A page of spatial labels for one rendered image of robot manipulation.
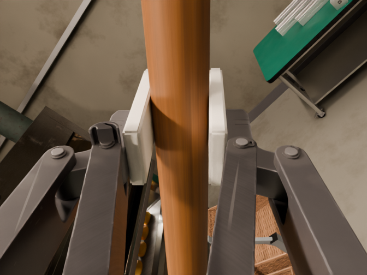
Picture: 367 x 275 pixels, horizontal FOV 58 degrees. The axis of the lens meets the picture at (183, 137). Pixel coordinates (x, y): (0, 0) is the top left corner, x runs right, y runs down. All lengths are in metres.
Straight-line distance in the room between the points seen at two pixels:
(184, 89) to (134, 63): 3.96
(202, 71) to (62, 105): 4.46
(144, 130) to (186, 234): 0.09
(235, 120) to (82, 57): 4.09
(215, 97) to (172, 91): 0.02
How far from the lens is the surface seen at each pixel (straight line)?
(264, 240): 1.62
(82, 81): 4.35
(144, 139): 0.15
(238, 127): 0.15
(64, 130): 2.05
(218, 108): 0.15
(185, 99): 0.16
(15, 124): 4.04
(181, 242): 0.22
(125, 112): 0.17
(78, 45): 4.19
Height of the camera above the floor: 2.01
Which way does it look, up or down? 19 degrees down
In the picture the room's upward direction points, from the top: 55 degrees counter-clockwise
